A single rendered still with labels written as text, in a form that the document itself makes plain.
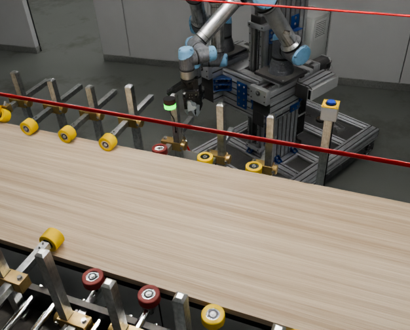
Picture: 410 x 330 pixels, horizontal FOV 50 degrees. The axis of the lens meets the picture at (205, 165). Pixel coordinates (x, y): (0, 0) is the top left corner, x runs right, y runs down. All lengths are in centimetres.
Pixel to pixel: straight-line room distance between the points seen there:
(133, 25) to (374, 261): 417
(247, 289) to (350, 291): 35
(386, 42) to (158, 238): 349
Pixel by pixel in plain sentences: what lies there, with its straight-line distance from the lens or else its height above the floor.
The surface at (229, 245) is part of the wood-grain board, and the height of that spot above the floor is 90.
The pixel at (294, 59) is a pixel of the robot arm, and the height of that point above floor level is 120.
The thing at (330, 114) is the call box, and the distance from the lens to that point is 200.
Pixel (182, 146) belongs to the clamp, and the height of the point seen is 86.
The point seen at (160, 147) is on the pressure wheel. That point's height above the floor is 91.
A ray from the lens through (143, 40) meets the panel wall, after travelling 534.
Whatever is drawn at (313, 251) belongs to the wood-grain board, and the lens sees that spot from 175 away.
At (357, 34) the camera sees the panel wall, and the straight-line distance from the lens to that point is 473.
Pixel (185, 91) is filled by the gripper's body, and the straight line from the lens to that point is 227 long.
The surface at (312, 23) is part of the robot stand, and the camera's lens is 298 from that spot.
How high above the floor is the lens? 218
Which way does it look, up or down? 37 degrees down
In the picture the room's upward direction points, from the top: 3 degrees counter-clockwise
